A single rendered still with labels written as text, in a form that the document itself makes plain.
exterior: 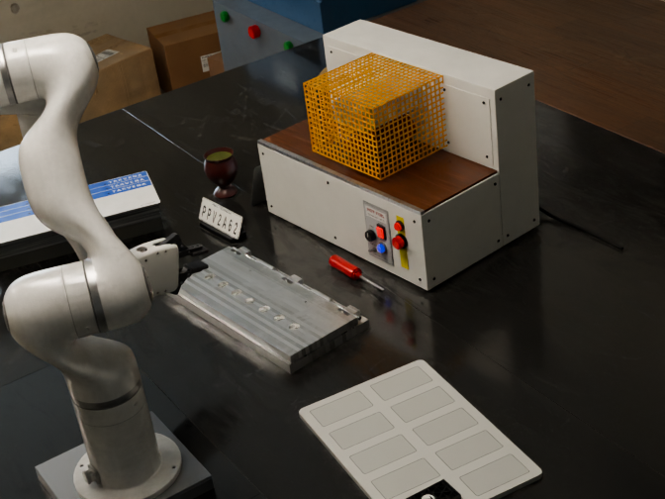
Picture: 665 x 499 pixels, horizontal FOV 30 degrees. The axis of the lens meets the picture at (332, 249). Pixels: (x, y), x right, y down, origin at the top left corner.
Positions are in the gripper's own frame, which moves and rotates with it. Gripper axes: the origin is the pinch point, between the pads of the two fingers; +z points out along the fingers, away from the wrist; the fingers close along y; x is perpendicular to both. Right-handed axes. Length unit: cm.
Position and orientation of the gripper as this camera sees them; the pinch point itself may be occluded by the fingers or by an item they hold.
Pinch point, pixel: (196, 258)
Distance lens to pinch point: 246.7
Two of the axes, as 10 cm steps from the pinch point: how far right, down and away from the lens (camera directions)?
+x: 6.4, 3.2, -6.9
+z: 7.6, -2.1, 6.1
